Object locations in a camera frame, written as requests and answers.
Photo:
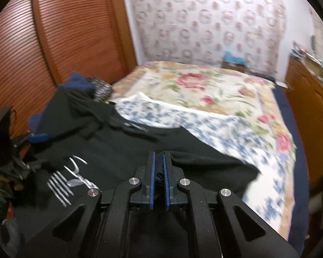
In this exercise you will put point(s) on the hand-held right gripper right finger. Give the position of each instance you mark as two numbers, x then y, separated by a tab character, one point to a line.
165	180

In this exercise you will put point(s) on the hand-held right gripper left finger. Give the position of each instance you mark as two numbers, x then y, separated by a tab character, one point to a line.
151	180

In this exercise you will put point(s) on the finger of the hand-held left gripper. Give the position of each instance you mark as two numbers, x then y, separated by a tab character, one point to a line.
33	164
38	138

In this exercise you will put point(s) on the black t-shirt with white print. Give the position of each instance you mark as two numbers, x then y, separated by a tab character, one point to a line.
110	153

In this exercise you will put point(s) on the person's left hand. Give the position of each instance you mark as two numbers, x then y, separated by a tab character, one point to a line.
4	183

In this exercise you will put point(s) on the person's dark grey clothing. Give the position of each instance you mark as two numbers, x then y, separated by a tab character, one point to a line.
2	220

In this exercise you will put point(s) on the blue floral white bed sheet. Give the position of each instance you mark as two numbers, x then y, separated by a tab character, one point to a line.
204	129

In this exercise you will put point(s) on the navy blue pillow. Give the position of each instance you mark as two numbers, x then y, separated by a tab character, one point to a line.
79	84

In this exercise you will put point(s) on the beaded pillow mat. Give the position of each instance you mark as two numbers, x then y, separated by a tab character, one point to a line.
102	91

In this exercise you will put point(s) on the rose floral cream blanket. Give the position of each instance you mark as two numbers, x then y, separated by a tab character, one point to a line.
199	86

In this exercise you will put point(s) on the wooden louvered wardrobe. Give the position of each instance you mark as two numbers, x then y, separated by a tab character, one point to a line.
56	32

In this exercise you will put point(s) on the cardboard box with blue contents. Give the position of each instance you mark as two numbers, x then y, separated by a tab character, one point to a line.
232	61

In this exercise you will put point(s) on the navy blue blanket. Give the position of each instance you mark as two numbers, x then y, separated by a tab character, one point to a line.
300	153

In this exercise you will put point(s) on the small white card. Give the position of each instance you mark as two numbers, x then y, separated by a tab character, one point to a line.
282	85

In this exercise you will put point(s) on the wooden cabinet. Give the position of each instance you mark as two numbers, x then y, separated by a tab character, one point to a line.
309	118

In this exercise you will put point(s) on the clutter of small desk items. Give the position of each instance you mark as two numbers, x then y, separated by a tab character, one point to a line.
315	59

